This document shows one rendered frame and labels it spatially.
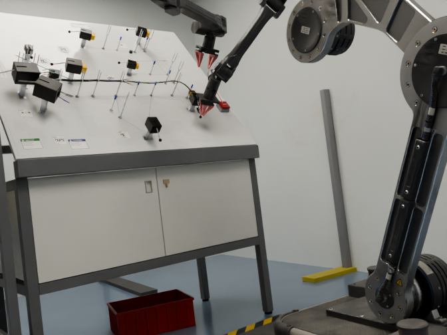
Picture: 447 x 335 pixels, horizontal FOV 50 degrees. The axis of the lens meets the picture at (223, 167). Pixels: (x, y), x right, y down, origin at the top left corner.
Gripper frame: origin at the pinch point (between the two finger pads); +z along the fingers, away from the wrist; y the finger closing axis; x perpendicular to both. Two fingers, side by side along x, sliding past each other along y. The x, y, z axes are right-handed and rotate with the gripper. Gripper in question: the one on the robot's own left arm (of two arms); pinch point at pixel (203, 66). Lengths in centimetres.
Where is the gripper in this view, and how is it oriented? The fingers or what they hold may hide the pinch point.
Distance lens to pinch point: 241.2
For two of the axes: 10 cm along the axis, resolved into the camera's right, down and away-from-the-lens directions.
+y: -8.7, -0.6, -5.0
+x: 4.5, 3.5, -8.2
